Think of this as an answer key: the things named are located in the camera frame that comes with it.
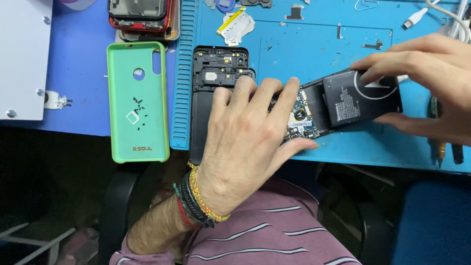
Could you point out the black phone back cover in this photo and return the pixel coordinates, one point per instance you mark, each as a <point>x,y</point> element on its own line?
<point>201,125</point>

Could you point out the white sim tray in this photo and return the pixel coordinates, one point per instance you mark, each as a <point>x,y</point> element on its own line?
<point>132,117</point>

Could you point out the white metal panel with screws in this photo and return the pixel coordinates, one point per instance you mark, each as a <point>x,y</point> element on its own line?
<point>22,59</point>

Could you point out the yellow tape strip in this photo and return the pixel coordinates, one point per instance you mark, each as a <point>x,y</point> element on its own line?
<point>230,21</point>

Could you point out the person's left hand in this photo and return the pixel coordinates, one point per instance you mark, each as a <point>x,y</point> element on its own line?
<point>235,154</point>

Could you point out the phone with circuit board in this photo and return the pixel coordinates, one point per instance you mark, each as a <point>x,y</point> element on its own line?
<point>305,119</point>

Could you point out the silver metal shield plates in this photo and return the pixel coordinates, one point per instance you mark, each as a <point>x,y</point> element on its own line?
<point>239,29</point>

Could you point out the white plug adapter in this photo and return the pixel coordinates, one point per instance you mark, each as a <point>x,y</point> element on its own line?
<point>55,100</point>

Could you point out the green silicone phone case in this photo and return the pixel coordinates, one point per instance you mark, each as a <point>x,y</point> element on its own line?
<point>138,92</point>

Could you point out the purple white round object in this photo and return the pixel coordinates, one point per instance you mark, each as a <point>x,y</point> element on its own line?
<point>77,3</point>

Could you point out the thin metal strip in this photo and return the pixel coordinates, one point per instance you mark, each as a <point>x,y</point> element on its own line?
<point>339,32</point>

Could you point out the group of small black screws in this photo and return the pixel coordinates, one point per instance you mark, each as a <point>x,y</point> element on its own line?
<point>139,110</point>

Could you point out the black plastic inner frame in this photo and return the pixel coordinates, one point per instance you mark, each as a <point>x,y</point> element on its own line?
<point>217,79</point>

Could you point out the orange banded precision screwdriver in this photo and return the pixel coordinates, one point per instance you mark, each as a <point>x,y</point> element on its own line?
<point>440,151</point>

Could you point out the black phone battery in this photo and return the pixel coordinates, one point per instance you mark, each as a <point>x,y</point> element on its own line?
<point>358,101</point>

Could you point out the blue silicone repair mat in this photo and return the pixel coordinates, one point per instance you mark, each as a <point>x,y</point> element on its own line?
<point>312,40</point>

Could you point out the black camera lens cover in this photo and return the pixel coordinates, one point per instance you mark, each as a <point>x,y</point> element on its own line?
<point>256,3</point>

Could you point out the small grey metal bracket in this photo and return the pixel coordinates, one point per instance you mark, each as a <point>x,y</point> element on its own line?
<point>373,46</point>

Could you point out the grey t-shaped metal bracket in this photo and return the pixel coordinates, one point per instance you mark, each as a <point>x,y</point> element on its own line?
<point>294,13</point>

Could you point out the white floor rack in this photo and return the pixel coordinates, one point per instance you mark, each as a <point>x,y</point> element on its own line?
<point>33,243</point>

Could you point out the blue chair seat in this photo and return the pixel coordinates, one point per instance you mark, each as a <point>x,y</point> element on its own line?
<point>434,224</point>

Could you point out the maroon striped shirt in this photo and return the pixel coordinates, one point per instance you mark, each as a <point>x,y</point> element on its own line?
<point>265,228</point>

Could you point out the stack of phone frames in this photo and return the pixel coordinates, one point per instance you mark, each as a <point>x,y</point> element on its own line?
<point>141,16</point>

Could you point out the blue plastic opening pick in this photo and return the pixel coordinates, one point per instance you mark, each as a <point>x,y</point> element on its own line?
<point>224,5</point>

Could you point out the person's right hand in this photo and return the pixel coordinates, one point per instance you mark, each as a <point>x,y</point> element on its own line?
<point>449,73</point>

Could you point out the black chair armrest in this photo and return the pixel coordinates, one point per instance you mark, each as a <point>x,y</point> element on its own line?
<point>117,206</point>

